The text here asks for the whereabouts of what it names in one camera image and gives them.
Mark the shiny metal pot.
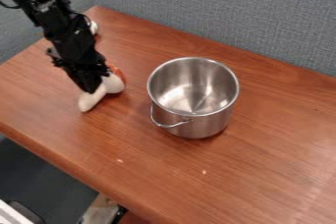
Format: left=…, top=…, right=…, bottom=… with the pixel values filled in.
left=146, top=57, right=240, bottom=139

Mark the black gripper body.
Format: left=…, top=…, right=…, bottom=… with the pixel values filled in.
left=41, top=11, right=109, bottom=72

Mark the table leg frame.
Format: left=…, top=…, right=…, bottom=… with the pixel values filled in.
left=78, top=194, right=126, bottom=224

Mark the white toy mushroom red cap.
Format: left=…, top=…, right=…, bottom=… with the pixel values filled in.
left=77, top=65, right=126, bottom=113

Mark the white plastic bottle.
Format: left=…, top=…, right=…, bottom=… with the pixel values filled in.
left=89, top=21, right=98, bottom=35

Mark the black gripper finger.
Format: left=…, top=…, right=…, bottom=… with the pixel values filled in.
left=90, top=60, right=110, bottom=85
left=64, top=65, right=100, bottom=93

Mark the white box at corner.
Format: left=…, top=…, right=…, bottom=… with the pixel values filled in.
left=0, top=199, right=34, bottom=224

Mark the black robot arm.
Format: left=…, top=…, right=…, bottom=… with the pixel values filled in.
left=0, top=0, right=110, bottom=93

